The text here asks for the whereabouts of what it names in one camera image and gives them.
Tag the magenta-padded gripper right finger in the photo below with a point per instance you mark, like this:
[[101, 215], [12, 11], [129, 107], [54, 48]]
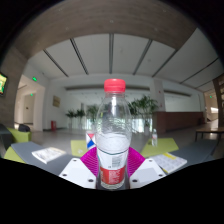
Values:
[[145, 171]]

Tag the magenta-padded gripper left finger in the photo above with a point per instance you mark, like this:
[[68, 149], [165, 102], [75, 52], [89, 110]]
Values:
[[80, 171]]

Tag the clear red-capped water bottle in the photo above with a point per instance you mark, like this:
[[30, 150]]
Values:
[[113, 140]]

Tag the white booklet with yellow edge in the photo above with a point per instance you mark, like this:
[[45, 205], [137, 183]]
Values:
[[171, 162]]

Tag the red white blue geometric box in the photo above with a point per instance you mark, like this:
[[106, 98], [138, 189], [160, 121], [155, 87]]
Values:
[[90, 141]]

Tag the small clear plastic bottle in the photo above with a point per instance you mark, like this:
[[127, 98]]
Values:
[[154, 138]]

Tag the white printed booklet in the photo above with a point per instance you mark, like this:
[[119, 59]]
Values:
[[48, 154]]

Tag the red fire extinguisher cabinet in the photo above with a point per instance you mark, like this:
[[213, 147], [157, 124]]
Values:
[[53, 125]]

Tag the potted green plants group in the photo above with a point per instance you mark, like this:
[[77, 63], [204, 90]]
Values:
[[145, 108]]

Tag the green upholstered chair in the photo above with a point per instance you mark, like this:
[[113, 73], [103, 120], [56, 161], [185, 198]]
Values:
[[20, 136]]

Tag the black bag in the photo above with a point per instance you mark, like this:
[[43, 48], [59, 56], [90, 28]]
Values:
[[24, 127]]

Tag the wooden bench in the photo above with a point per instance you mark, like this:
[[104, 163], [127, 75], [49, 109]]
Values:
[[210, 130]]

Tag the green exit sign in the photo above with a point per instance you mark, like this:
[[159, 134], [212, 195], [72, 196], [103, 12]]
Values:
[[34, 79]]

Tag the wooden shelf unit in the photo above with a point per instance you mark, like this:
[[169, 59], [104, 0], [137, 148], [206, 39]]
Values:
[[220, 100]]

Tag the framed wall picture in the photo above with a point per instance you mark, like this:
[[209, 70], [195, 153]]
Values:
[[56, 101]]

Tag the wall-mounted display screen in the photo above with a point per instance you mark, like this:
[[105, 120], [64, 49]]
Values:
[[2, 83]]

